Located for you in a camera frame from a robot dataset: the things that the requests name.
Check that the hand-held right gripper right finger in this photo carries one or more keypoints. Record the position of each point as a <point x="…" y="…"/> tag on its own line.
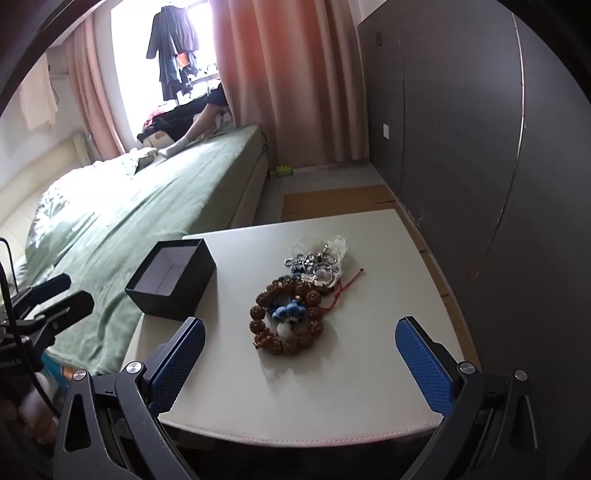
<point x="422" y="369"/>

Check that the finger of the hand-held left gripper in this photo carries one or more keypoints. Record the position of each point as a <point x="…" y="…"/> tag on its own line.
<point x="64" y="309"/>
<point x="46" y="286"/>

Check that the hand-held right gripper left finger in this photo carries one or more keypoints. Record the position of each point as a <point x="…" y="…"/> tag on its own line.
<point x="184" y="364"/>

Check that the black jewelry box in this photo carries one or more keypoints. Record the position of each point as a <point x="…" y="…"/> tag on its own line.
<point x="171" y="281"/>

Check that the blue flower charm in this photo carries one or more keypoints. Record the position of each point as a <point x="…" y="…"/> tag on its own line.
<point x="288" y="314"/>

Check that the plastic bag with silver jewelry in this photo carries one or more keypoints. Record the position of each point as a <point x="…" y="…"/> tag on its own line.
<point x="318" y="261"/>

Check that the beige headboard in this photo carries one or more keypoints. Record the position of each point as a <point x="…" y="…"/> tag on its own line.
<point x="37" y="170"/>

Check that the bed with green sheet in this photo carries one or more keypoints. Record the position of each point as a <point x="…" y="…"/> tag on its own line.
<point x="138" y="207"/>

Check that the flat brown cardboard sheet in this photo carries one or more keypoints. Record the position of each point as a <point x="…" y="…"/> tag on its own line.
<point x="341" y="201"/>

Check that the white hanging towel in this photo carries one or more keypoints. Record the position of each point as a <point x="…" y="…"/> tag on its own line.
<point x="37" y="97"/>

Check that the narrow pink curtain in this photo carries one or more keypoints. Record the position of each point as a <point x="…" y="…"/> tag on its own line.
<point x="90" y="92"/>

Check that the dark clothing pile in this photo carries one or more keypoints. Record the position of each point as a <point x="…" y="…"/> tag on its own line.
<point x="171" y="122"/>

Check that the green toy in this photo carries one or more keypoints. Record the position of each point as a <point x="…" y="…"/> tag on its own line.
<point x="282" y="171"/>

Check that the hanging dark clothes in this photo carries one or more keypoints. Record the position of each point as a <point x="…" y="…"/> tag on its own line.
<point x="173" y="41"/>

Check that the wide pink curtain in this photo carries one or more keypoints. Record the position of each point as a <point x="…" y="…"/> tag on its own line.
<point x="286" y="83"/>

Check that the white wall socket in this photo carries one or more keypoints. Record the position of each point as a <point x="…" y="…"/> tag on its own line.
<point x="386" y="131"/>

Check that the dark wall switch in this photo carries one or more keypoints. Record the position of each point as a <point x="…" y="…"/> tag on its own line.
<point x="378" y="39"/>

